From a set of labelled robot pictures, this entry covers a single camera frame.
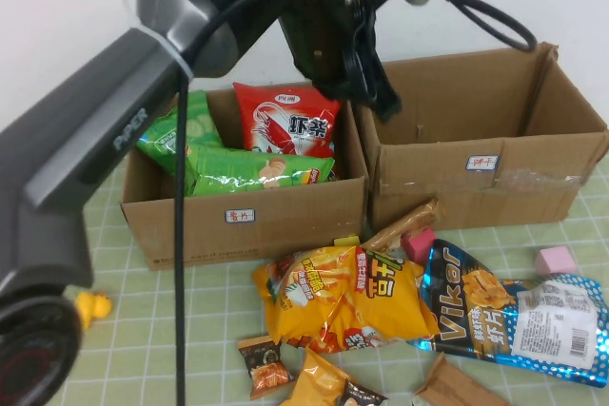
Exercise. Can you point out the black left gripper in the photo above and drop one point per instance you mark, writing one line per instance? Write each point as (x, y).
(323, 35)

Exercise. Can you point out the green Lay's potato chips bag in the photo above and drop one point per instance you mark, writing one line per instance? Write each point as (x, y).
(238, 170)

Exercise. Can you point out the red shrimp stick snack bag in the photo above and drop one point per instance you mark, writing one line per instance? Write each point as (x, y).
(285, 130)

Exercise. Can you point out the large yellow fries snack bag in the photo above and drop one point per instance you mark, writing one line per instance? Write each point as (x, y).
(357, 301)

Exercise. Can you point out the orange yellow snack packet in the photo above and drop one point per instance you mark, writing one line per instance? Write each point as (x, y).
(316, 377)

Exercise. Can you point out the brown paper snack packet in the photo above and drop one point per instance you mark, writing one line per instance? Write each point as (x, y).
(452, 389)

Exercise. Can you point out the brown wrapped biscuit bar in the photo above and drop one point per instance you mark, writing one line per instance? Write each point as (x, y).
(404, 225)

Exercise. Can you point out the white handwritten label sticker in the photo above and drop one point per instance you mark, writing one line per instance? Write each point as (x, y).
(239, 215)
(481, 163)

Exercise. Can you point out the yellow foam cube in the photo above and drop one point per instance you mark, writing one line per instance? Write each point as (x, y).
(346, 240)

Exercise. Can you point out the small labelled cardboard box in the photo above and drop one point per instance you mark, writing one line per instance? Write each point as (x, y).
(285, 235)

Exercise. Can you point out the large taped cardboard box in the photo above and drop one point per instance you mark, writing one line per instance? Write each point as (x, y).
(476, 206)

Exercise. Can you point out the green cucumber Lay's chips bag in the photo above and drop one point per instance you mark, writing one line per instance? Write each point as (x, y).
(200, 125)

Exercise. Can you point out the magenta foam cube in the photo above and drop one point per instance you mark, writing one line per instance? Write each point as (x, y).
(418, 244)

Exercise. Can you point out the white zip tie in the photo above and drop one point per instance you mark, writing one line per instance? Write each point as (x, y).
(166, 52)

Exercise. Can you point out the blue Vikar shrimp chips bag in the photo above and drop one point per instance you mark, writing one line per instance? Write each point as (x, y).
(476, 311)

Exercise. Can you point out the light pink foam cube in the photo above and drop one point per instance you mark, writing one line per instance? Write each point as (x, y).
(554, 261)

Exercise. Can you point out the green checked tablecloth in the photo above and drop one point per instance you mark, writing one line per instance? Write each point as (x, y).
(214, 306)

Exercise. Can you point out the yellow rubber duck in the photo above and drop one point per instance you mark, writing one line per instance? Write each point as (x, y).
(92, 308)

